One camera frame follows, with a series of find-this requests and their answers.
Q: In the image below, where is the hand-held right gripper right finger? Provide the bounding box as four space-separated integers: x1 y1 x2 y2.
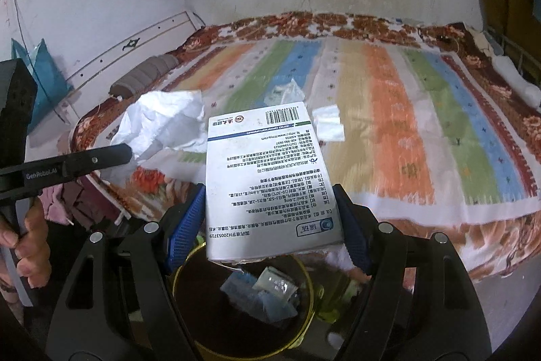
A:
331 182 494 361

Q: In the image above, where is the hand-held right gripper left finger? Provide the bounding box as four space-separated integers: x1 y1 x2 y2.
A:
46 182 209 361

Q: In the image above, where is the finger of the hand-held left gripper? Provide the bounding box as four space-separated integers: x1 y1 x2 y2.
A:
63 144 134 178

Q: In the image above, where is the white blue plastic tissue packet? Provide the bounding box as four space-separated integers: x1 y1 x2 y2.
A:
111 89 209 180

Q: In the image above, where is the white medicine box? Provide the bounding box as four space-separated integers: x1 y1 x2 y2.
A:
205 102 345 262

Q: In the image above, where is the dark trash bin yellow rim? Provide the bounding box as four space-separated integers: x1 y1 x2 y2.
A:
170 250 316 355

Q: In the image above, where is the blue face mask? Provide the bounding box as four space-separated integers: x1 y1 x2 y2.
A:
222 275 299 323

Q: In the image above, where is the person's left hand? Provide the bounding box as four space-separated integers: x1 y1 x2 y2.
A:
0 199 52 291

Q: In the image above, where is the brown floral blanket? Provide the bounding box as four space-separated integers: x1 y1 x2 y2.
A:
70 12 541 281

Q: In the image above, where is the teal clear plastic sheet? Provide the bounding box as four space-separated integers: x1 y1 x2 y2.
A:
10 39 68 120

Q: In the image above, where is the pink cloth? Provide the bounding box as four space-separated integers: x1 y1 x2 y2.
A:
40 182 91 227

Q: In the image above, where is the green printed bag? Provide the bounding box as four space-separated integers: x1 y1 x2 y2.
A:
315 255 370 325

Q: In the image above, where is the grey ribbed cushion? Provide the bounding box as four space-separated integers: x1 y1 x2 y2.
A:
109 54 180 99

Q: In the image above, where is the white crumpled tissue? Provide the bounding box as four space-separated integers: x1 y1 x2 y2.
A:
313 105 345 142

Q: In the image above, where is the colourful striped blanket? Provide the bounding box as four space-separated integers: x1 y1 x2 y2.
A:
163 37 541 224

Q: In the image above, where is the white bed headboard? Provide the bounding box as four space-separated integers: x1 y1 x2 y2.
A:
63 10 208 120

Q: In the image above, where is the clear plastic wrap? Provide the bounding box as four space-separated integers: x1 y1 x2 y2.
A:
270 78 306 105

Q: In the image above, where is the white pillow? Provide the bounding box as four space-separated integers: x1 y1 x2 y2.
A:
492 55 541 111

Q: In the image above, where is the metal bed rail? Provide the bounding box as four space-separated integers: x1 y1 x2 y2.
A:
482 27 541 83

